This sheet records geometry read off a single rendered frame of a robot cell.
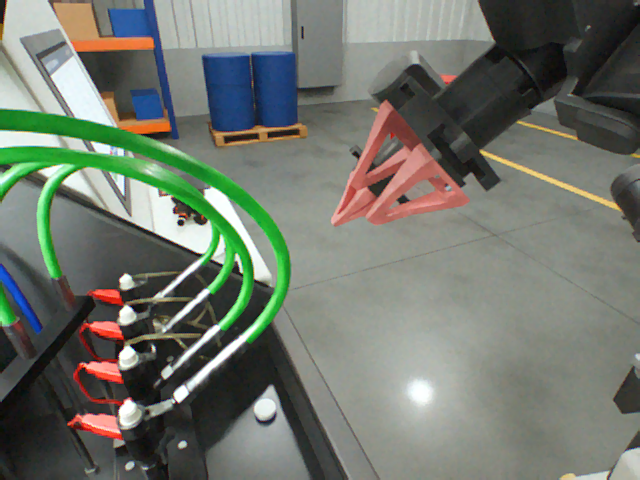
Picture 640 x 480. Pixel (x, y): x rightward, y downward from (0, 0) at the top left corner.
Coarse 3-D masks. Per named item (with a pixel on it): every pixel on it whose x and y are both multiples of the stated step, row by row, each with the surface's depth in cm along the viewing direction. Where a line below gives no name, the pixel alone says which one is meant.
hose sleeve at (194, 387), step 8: (240, 336) 40; (232, 344) 40; (240, 344) 40; (248, 344) 40; (224, 352) 40; (232, 352) 40; (240, 352) 40; (216, 360) 40; (224, 360) 40; (232, 360) 40; (208, 368) 40; (216, 368) 40; (224, 368) 40; (192, 376) 41; (200, 376) 40; (208, 376) 40; (216, 376) 40; (192, 384) 40; (200, 384) 40; (192, 392) 40
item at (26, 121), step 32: (0, 128) 23; (32, 128) 24; (64, 128) 25; (96, 128) 26; (160, 160) 28; (192, 160) 29; (224, 192) 32; (288, 256) 37; (288, 288) 39; (256, 320) 41
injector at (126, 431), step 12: (144, 408) 40; (120, 432) 39; (132, 432) 38; (144, 432) 40; (168, 432) 42; (132, 444) 39; (144, 444) 40; (156, 444) 42; (132, 456) 41; (144, 456) 41; (156, 456) 43; (144, 468) 42; (156, 468) 43
